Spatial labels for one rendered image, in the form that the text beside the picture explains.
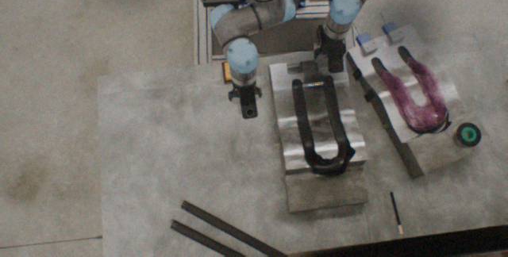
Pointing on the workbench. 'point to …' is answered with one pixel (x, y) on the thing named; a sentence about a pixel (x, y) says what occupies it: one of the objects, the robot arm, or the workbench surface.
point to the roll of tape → (467, 135)
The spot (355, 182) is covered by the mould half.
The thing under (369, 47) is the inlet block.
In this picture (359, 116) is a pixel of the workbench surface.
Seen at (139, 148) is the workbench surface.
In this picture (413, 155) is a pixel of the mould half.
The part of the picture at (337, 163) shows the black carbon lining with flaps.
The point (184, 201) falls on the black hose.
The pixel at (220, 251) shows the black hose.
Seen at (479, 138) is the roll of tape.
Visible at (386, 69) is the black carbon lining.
